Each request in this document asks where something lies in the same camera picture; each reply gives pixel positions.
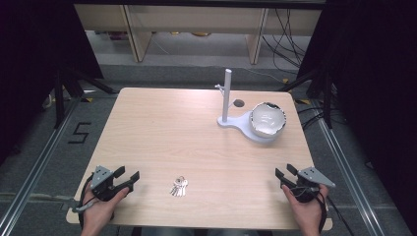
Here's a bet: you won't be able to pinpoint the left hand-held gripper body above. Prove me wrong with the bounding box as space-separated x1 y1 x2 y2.
89 164 130 203

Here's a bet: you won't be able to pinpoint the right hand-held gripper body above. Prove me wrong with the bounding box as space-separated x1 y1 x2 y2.
280 166 336 204

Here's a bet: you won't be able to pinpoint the bunch of silver keys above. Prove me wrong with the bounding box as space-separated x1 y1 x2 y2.
169 175 190 198

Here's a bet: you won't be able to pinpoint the person's right hand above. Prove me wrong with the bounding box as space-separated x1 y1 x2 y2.
281 183 329 236

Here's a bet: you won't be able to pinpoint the person's left hand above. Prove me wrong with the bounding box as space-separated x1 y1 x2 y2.
81 185 131 233

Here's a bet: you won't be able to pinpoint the grey plug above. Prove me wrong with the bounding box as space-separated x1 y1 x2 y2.
72 200 99 214

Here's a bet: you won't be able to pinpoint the silver foil bowl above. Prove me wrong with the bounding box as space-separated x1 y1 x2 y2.
249 101 287 139

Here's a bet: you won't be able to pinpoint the white stand with pole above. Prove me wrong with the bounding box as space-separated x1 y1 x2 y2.
214 68 278 146

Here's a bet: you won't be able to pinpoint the black metal stand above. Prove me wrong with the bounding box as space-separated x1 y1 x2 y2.
278 64 338 130
52 64 120 130

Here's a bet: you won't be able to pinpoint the light wooden desk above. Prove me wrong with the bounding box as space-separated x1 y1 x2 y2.
74 3 323 65

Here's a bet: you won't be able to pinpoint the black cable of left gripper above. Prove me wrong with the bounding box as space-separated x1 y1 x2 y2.
77 173 116 230

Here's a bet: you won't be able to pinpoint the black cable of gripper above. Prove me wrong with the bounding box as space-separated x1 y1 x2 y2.
77 173 116 230
288 185 357 236

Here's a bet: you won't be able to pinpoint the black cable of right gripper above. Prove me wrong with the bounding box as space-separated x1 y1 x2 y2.
288 185 357 236

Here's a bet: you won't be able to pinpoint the metal floor rail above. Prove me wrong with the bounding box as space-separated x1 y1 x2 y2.
0 96 82 236
315 115 388 236

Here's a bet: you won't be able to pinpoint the black cables on floor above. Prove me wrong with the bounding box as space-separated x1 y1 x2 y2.
261 7 313 75

